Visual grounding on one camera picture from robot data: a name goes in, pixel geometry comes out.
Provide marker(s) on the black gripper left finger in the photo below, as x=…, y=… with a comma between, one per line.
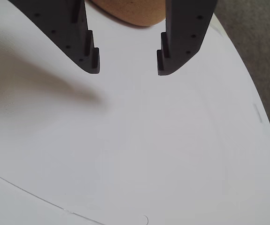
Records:
x=62, y=25

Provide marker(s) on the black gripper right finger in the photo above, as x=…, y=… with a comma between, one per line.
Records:
x=186, y=30

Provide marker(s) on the cork pen holder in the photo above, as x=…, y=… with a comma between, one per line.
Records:
x=130, y=12

